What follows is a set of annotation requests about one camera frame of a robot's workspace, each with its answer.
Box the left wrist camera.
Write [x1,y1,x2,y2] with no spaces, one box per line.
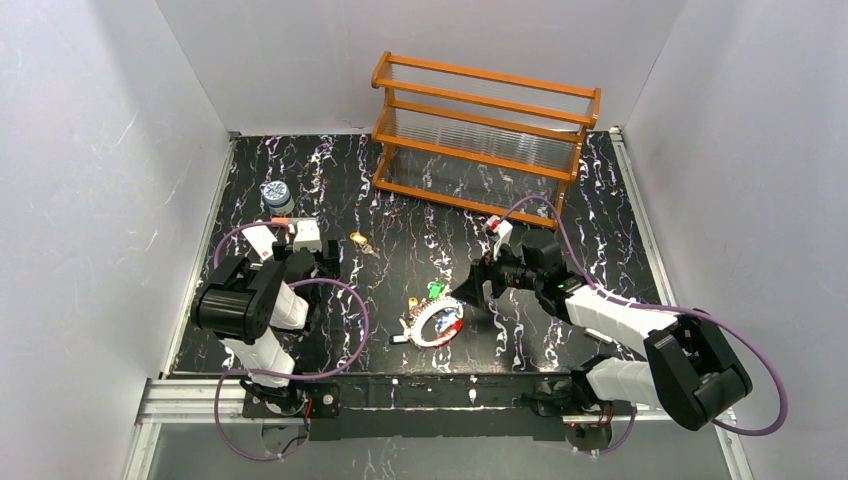
[289,218,323,253]

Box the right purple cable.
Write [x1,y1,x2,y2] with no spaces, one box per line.
[483,195,790,458]

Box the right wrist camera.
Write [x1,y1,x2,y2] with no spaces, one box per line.
[484,215,513,261]

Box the white card box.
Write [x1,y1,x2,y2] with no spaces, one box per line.
[241,225,277,261]

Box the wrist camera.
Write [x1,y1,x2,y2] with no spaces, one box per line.
[289,218,323,253]
[484,215,513,261]

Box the small white box right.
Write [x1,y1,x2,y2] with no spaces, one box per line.
[585,328,614,344]

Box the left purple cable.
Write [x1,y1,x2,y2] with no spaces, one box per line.
[211,221,371,462]

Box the blue tag key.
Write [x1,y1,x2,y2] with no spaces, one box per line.
[435,315,458,332]

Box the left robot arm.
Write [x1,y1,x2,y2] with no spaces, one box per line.
[190,239,340,408]

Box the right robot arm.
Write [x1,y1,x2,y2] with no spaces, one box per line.
[451,230,753,431]

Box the orange wooden shelf rack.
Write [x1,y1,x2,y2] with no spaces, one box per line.
[370,51,602,228]

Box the metal key organizer ring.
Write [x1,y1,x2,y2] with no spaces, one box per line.
[397,294,468,350]

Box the blue white round jar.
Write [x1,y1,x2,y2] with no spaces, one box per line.
[261,180,294,217]

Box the purple cable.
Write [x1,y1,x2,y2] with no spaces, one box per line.
[483,195,790,458]
[211,221,371,462]

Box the green tag key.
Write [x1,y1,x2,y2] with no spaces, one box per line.
[427,282,445,299]

